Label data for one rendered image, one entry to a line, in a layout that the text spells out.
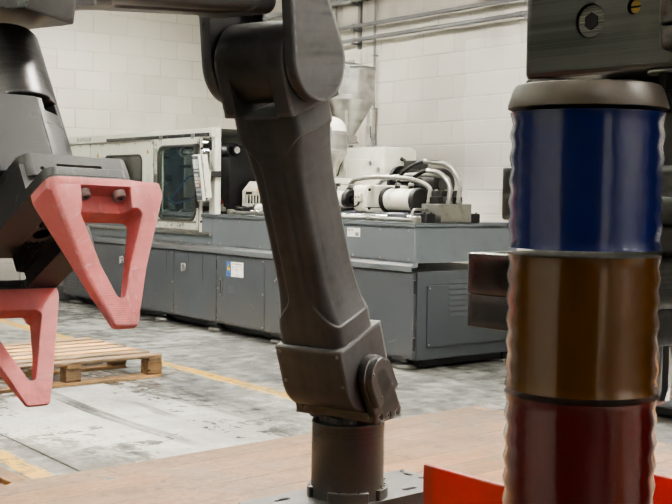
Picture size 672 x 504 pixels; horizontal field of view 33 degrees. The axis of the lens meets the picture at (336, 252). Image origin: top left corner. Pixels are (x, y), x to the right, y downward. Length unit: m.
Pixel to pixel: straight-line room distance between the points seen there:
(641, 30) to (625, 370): 0.28
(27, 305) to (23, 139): 0.10
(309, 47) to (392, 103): 9.89
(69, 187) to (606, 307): 0.36
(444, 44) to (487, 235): 2.81
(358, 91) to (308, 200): 8.19
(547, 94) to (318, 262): 0.63
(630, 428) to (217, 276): 9.17
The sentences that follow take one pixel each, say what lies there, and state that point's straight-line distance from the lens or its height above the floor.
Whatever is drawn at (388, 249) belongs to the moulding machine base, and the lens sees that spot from 7.65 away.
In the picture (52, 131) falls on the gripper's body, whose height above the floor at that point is 1.20.
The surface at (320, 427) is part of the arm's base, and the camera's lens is 0.97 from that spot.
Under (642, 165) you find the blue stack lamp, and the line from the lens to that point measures 0.28.
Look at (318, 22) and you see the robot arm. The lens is 0.86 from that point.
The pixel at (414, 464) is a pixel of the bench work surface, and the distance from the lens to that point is 1.16.
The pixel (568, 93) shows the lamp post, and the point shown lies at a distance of 0.28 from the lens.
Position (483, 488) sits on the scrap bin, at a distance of 0.86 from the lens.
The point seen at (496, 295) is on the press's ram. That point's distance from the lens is 0.55.
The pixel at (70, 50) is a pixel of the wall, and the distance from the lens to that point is 12.34.
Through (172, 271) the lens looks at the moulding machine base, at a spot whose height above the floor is 0.46.
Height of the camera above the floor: 1.17
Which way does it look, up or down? 3 degrees down
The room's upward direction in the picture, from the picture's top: 1 degrees clockwise
